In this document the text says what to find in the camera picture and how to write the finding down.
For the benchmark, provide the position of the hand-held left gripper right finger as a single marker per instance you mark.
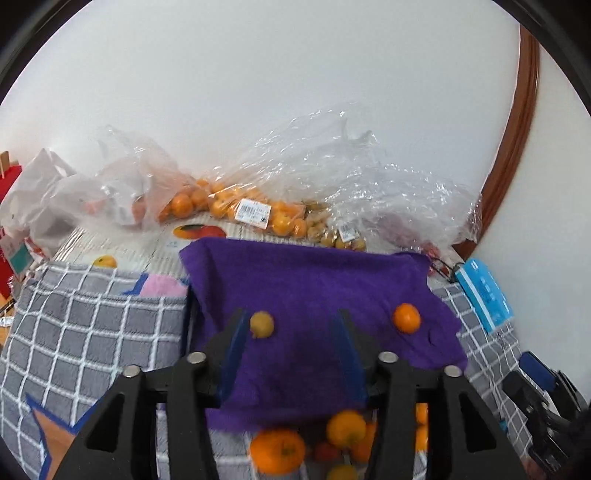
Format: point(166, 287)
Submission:
point(344, 341)

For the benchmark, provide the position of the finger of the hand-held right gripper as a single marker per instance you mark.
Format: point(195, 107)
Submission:
point(524, 392)
point(538, 373)

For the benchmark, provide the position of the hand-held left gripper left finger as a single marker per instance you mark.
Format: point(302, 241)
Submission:
point(236, 341)

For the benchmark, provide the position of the small yellow-green fruit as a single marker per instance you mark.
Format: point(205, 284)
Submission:
point(262, 324)

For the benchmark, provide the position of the orange tangerine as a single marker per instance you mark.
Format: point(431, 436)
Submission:
point(105, 262)
point(407, 318)

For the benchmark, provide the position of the pile of small yellow fruits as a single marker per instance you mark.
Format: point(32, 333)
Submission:
point(323, 228)

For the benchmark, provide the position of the pile of red fruits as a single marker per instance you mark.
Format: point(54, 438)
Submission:
point(415, 240)

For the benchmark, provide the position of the purple cloth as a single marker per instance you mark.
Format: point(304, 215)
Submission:
point(300, 286)

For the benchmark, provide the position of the blue tissue pack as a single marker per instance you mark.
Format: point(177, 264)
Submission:
point(485, 295)

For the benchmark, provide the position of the small red tomato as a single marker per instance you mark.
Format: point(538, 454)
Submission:
point(325, 451)

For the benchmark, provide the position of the heap of loose tangerines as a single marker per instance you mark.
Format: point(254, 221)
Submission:
point(277, 450)

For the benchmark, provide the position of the bagged tangerines pile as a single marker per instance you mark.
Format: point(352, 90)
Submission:
point(231, 205)

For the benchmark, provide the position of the grey checked blanket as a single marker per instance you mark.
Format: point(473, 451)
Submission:
point(92, 323)

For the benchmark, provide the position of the clear plastic bag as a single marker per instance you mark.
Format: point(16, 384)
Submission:
point(138, 175)
point(286, 157)
point(415, 198)

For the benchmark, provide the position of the white plastic bag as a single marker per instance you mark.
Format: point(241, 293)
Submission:
point(41, 198)

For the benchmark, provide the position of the brown wooden door frame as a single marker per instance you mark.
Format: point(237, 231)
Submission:
point(517, 138)

